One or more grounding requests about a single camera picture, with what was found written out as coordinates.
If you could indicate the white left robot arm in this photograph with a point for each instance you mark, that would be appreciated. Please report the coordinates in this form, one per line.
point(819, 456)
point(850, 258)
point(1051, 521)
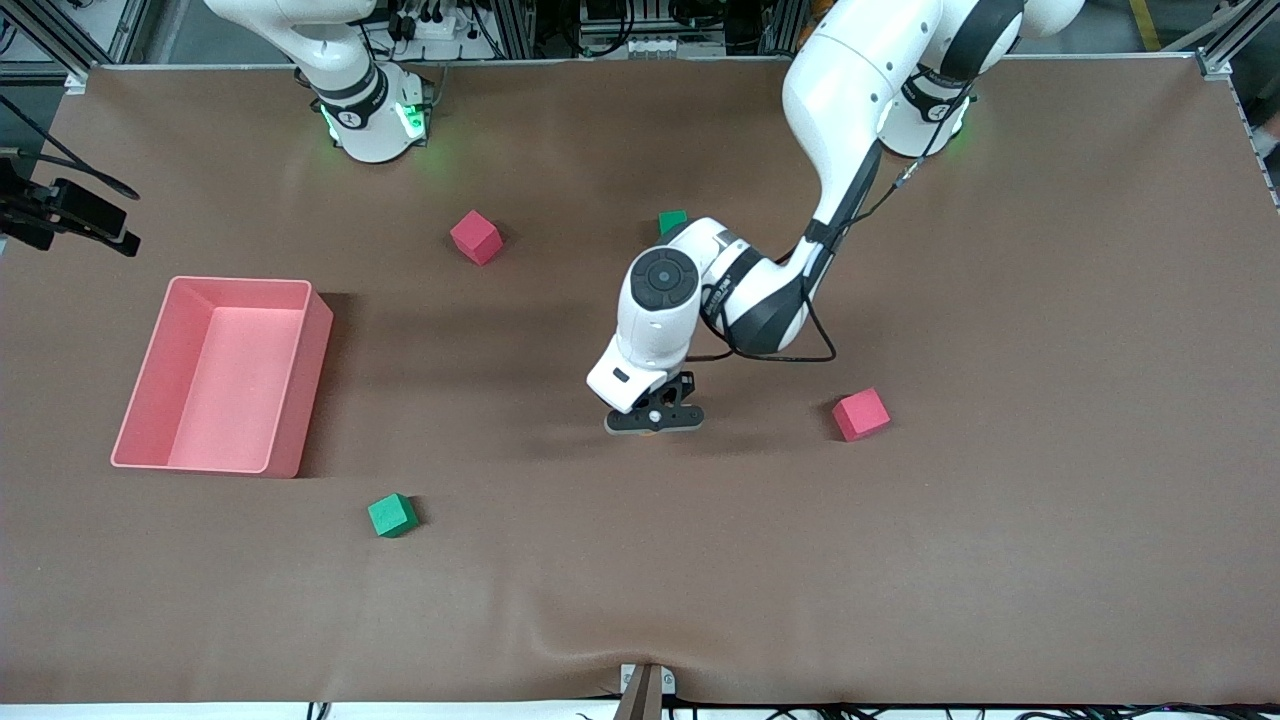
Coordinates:
point(860, 80)

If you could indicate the green foam cube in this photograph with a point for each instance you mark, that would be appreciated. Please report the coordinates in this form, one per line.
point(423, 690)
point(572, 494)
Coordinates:
point(392, 516)
point(672, 220)

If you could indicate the brown table cover sheet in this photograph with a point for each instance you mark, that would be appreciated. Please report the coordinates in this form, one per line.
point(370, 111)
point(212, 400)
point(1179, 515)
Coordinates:
point(640, 560)

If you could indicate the pink foam cube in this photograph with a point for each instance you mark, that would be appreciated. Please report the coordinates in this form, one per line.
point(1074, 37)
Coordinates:
point(860, 415)
point(476, 238)

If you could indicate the pink plastic bin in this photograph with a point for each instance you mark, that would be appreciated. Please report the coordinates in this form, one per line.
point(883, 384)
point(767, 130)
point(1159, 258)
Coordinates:
point(230, 400)

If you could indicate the white terminal strip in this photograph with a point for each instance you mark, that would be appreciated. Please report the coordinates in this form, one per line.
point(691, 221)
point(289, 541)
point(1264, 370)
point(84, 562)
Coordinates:
point(652, 46)

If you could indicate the white power strip with plugs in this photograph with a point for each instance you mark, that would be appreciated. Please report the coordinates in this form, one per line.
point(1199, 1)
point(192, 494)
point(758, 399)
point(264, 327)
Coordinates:
point(428, 22)

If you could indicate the aluminium frame beams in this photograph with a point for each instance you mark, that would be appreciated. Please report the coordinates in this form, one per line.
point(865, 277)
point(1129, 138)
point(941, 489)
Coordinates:
point(135, 30)

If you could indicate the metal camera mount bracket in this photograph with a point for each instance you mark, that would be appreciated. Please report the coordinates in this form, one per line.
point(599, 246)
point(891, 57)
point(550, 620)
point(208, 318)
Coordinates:
point(646, 690)

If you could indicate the aluminium frame upright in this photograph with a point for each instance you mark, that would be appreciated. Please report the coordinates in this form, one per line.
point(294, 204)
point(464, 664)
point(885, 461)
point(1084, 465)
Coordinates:
point(515, 28)
point(782, 25)

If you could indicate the aluminium frame rail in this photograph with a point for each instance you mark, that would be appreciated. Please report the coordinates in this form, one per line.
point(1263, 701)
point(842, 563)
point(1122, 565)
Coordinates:
point(1215, 62)

